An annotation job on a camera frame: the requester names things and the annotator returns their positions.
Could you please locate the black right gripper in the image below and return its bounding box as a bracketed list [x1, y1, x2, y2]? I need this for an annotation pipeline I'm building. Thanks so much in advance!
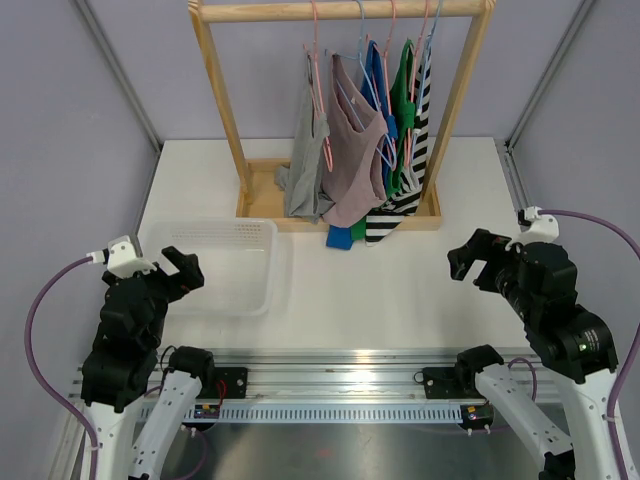
[447, 227, 540, 321]

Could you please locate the black white striped tank top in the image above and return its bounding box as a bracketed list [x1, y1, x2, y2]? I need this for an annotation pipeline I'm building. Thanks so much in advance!
[365, 43, 429, 246]

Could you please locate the pink hanger with green top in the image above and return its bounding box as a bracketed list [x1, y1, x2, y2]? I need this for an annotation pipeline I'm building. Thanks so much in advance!
[404, 0, 429, 169]

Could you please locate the green tank top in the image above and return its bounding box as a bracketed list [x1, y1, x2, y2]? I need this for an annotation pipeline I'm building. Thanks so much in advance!
[351, 40, 424, 246]

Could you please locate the light blue hanger with striped top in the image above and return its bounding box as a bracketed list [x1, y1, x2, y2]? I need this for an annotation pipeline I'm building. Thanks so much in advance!
[409, 1, 443, 157]

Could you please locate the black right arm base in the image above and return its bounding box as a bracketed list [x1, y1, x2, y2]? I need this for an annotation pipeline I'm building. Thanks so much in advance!
[421, 345, 504, 400]

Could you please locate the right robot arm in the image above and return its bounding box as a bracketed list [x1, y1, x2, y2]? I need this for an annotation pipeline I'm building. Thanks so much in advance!
[447, 229, 639, 479]

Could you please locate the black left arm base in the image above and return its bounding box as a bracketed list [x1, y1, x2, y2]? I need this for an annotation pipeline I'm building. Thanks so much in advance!
[162, 346, 248, 400]

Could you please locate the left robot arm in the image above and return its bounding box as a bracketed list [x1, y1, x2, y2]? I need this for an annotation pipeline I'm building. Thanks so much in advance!
[81, 246, 205, 414]

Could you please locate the mauve tank top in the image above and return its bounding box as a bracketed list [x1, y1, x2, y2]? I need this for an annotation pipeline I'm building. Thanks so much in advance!
[322, 54, 387, 228]

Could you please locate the blue tank top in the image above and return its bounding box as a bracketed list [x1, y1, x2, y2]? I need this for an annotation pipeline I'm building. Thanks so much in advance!
[323, 41, 404, 250]

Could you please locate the grey tank top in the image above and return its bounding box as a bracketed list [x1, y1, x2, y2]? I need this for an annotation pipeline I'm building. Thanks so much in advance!
[274, 51, 334, 224]

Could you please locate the translucent white plastic basket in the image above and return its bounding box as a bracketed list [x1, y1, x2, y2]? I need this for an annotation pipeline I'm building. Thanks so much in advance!
[141, 218, 278, 317]

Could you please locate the wooden clothes rack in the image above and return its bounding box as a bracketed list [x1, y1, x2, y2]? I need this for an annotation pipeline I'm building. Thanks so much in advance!
[188, 1, 496, 233]

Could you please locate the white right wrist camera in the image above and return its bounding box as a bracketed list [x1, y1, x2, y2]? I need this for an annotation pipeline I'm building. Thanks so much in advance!
[515, 206, 559, 245]

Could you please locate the aluminium frame post right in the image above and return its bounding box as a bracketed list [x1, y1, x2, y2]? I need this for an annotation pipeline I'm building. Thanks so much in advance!
[502, 0, 601, 151]

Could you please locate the aluminium frame post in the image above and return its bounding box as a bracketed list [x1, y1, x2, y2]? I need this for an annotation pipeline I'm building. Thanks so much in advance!
[502, 0, 601, 151]
[70, 0, 163, 155]

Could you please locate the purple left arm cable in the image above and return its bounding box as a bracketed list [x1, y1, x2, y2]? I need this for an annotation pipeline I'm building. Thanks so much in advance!
[24, 257, 101, 480]

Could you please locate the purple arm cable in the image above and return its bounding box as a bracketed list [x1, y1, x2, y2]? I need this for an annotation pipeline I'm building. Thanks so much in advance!
[24, 257, 101, 480]
[538, 209, 640, 480]

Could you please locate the aluminium mounting rail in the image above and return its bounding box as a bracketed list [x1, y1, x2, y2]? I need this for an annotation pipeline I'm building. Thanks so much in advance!
[69, 348, 576, 402]

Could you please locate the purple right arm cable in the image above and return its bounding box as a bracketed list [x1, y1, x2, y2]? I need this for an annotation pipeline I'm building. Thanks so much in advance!
[538, 209, 640, 480]

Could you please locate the white slotted cable duct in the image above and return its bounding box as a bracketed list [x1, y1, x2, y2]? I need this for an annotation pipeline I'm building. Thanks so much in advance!
[137, 404, 464, 424]

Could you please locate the aluminium frame post left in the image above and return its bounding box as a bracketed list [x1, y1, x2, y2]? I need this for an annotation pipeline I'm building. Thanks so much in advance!
[70, 0, 163, 155]

